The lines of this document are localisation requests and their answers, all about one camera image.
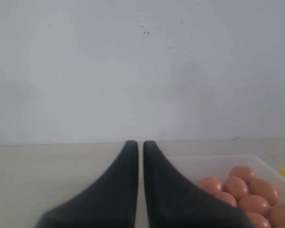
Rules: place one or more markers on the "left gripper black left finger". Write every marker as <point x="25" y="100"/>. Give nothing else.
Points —
<point x="110" y="202"/>

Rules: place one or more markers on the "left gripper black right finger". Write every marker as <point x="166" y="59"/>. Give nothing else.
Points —
<point x="173" y="201"/>

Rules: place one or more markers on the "clear plastic tray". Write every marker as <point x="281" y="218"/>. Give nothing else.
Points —
<point x="196" y="168"/>

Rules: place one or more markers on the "brown egg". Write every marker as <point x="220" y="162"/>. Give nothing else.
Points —
<point x="211" y="185"/>
<point x="236" y="187"/>
<point x="257" y="220"/>
<point x="227" y="198"/>
<point x="265" y="190"/>
<point x="277" y="216"/>
<point x="243" y="172"/>
<point x="254" y="203"/>

